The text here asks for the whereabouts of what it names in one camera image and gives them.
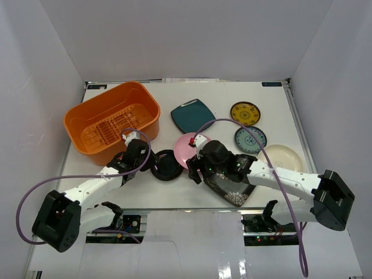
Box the pink round plate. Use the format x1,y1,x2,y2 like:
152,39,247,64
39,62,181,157
173,133,197,170

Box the black round plate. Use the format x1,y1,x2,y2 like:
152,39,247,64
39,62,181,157
151,149,184,182

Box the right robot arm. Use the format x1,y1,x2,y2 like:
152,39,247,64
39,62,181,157
187,136,355,232

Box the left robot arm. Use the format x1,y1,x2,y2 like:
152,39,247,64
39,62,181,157
31,139,159,252

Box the orange plastic bin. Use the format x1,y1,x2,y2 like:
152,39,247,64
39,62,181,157
64,81,160,166

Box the black floral square plate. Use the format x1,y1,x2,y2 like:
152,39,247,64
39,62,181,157
203,172,256,207

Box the blue white round plate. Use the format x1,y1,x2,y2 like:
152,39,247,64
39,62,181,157
234,126,267,154

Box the teal square plate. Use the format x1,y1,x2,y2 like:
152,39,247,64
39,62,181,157
170,99,215,134

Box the yellow patterned round plate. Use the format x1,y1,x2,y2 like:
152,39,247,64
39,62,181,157
230,101,261,127

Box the cream round plate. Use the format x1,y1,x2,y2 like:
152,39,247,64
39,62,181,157
264,145,303,172

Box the left blue table label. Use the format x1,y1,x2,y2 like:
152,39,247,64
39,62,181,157
87,84,107,90

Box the blue table label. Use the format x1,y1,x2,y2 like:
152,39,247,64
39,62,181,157
87,84,107,90
262,82,282,87

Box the white paper sheet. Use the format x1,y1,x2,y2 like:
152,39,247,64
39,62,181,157
162,78,219,83

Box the right blue table label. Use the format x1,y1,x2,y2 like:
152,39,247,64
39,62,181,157
262,82,282,87

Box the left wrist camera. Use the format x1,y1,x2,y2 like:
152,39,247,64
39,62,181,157
121,131,140,146

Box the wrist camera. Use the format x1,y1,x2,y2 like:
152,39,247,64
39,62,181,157
121,131,140,146
188,134,210,159

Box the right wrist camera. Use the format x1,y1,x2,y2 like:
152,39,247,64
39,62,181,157
188,134,210,159

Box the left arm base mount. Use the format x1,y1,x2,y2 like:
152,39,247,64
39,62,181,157
119,215,141,234

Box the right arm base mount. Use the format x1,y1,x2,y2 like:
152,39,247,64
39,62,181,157
241,214,296,233

